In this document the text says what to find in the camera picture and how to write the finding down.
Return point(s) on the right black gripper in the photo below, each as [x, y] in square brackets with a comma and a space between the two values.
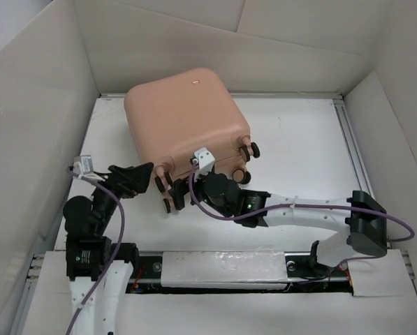
[181, 186]

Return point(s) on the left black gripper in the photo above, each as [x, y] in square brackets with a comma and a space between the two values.
[128, 179]

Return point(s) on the pink hard-shell suitcase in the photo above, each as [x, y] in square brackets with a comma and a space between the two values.
[172, 118]

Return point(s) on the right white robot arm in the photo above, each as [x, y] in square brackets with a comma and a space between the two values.
[358, 223]

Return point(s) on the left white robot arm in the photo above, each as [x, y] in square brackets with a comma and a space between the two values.
[99, 264]

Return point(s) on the white foam cover block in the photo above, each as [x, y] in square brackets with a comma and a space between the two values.
[223, 269]

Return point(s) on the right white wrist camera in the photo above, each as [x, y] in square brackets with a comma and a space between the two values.
[205, 160]

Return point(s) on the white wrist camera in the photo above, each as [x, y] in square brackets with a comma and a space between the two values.
[83, 165]
[205, 160]

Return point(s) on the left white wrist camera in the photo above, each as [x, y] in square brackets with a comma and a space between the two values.
[83, 165]

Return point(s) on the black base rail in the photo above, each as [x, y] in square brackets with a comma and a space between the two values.
[302, 278]

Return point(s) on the aluminium frame rail left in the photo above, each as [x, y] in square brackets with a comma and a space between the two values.
[30, 283]

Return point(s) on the aluminium frame rail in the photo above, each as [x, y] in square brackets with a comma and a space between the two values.
[352, 145]
[30, 283]

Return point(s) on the aluminium frame rail right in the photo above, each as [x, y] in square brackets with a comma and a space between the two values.
[352, 145]

